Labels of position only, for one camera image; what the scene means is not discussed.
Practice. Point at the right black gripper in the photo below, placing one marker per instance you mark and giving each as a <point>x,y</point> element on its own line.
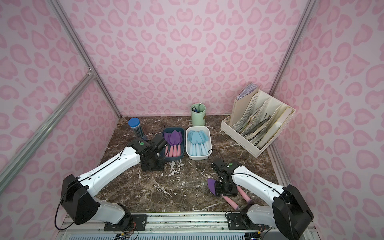
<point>226,190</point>

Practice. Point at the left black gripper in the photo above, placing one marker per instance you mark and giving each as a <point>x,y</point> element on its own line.
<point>153,165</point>

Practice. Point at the pointed purple shovel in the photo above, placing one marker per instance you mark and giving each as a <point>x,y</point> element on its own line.
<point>211,184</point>

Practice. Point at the white storage box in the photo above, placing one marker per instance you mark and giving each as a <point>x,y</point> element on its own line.
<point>207,131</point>

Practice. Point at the square purple shovel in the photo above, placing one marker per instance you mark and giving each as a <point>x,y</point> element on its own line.
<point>171,151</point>

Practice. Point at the round purple shovel pink handle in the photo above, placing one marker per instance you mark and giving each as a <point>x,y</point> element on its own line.
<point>174,141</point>

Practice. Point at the blue shovel vertical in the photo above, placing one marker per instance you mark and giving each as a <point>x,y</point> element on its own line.
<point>205,141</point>

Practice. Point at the blue shovel angled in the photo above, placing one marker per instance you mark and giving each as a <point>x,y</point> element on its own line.
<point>196,139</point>

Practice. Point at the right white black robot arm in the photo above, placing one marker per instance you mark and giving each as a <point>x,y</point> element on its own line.
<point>260,204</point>

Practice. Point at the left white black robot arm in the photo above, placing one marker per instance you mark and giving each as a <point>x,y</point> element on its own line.
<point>78,196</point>

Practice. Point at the blue lid pen tube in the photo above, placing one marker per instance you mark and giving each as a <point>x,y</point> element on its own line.
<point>136,127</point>

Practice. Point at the green pen cup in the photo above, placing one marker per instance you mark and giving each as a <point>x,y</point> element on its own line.
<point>198,114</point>

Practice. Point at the white file organizer rack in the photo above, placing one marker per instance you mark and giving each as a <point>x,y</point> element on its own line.
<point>261,122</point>

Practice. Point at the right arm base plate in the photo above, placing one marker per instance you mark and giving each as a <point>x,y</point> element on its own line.
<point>238,221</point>

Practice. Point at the aluminium frame rail front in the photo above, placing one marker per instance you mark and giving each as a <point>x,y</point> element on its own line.
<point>161,226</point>

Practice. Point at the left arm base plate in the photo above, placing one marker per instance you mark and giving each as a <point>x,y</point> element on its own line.
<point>128,223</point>

